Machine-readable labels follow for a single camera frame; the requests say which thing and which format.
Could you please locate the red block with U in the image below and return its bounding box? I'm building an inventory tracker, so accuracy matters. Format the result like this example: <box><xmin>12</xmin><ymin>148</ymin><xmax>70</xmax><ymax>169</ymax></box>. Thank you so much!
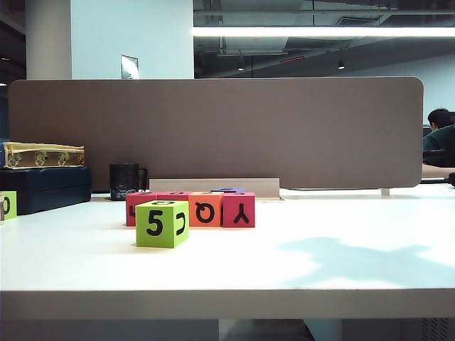
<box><xmin>156</xmin><ymin>190</ymin><xmax>192</xmax><ymax>203</ymax></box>

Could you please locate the person in dark green top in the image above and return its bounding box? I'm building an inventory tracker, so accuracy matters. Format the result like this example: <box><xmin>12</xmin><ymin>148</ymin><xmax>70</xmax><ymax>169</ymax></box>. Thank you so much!
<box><xmin>422</xmin><ymin>108</ymin><xmax>455</xmax><ymax>168</ymax></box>

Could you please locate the red block with Y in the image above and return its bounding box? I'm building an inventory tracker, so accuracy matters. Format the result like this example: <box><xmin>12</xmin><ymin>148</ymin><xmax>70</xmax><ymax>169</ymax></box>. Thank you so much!
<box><xmin>220</xmin><ymin>192</ymin><xmax>257</xmax><ymax>228</ymax></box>

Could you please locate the red block with C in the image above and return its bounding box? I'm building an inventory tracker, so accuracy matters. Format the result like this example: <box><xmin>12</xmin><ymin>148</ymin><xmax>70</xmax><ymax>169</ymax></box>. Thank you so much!
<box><xmin>125</xmin><ymin>191</ymin><xmax>159</xmax><ymax>227</ymax></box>

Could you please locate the orange block with Q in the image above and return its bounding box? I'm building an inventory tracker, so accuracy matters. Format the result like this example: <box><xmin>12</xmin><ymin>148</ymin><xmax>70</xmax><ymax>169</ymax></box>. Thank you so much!
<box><xmin>188</xmin><ymin>191</ymin><xmax>225</xmax><ymax>227</ymax></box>

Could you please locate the black mug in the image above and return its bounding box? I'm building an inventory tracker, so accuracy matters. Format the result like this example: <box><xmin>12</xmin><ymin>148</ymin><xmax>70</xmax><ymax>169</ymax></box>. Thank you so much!
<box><xmin>109</xmin><ymin>163</ymin><xmax>149</xmax><ymax>201</ymax></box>

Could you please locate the green block with 5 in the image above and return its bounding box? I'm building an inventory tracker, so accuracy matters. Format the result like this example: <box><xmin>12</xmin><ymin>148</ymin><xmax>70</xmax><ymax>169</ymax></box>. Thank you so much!
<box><xmin>135</xmin><ymin>200</ymin><xmax>190</xmax><ymax>249</ymax></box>

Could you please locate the purple block with R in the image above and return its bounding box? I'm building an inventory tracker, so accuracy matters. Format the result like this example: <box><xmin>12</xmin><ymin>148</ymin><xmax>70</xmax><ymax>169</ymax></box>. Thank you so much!
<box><xmin>210</xmin><ymin>187</ymin><xmax>246</xmax><ymax>196</ymax></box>

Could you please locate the dark blue case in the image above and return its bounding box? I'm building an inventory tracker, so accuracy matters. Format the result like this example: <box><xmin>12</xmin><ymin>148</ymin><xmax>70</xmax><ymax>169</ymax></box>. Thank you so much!
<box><xmin>0</xmin><ymin>166</ymin><xmax>92</xmax><ymax>217</ymax></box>

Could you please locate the green block with O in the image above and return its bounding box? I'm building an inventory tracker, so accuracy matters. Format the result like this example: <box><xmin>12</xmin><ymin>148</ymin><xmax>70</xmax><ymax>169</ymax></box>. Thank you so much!
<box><xmin>0</xmin><ymin>190</ymin><xmax>18</xmax><ymax>221</ymax></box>

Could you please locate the yellow patterned box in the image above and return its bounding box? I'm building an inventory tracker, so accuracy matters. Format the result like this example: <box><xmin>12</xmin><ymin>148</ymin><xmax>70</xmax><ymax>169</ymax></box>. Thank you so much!
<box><xmin>1</xmin><ymin>141</ymin><xmax>86</xmax><ymax>169</ymax></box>

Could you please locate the beige cable tray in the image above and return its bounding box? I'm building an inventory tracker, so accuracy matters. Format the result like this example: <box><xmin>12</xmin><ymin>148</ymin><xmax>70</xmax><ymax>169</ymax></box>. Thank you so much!
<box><xmin>148</xmin><ymin>178</ymin><xmax>285</xmax><ymax>200</ymax></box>

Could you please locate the brown fabric desk divider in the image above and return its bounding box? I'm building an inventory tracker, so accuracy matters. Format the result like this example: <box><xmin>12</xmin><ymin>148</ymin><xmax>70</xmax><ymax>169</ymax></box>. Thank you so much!
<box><xmin>7</xmin><ymin>77</ymin><xmax>424</xmax><ymax>189</ymax></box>

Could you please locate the white ceiling light strip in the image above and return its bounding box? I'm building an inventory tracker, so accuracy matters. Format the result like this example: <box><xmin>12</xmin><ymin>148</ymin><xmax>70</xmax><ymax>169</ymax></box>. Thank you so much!
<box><xmin>192</xmin><ymin>26</ymin><xmax>455</xmax><ymax>38</ymax></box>

